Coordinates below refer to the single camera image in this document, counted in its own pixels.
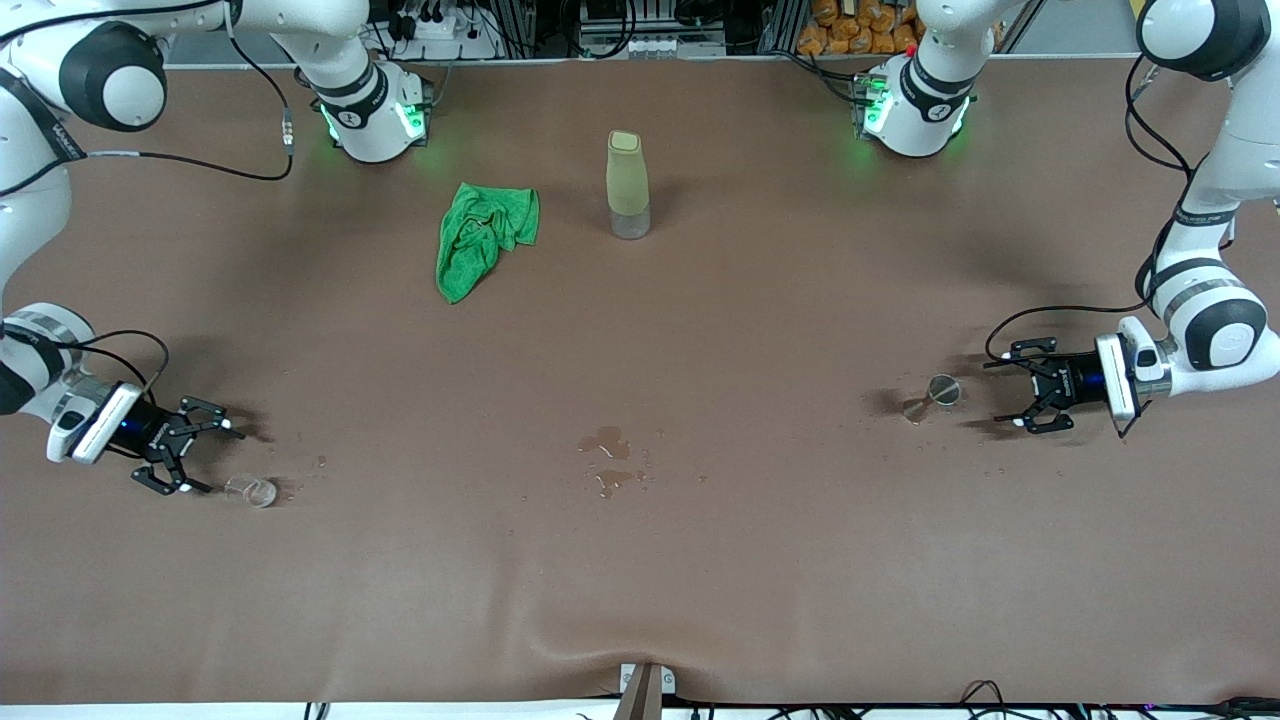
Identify clear glass measuring beaker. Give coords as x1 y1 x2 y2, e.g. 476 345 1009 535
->
224 473 278 509

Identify steel jigger cup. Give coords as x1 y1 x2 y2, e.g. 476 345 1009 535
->
903 374 963 425

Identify green microfibre cloth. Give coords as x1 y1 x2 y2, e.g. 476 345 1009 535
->
435 182 541 305

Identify orange snack packets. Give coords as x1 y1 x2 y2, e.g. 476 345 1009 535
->
797 0 926 57

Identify spilled liquid puddle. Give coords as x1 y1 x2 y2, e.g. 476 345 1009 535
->
577 427 651 499

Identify brown table mat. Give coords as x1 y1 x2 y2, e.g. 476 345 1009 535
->
0 55 1280 706

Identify frosted green bottle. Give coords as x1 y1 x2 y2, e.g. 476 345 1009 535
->
606 130 651 241

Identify white power strip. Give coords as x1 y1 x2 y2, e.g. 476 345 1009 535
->
395 8 486 43

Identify white socket box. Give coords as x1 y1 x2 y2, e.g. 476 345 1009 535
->
578 28 728 59

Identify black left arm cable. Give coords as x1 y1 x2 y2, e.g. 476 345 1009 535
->
984 55 1198 363

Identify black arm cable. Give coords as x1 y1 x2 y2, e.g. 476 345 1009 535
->
0 0 294 401
984 55 1198 363

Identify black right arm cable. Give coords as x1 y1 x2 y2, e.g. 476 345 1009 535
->
0 0 294 401

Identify black loose cables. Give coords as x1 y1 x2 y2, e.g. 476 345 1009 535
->
958 680 1009 720

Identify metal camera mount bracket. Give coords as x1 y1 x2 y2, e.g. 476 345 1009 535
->
612 663 677 720

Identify aluminium cell frame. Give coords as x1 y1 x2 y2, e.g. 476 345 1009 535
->
150 0 1280 71

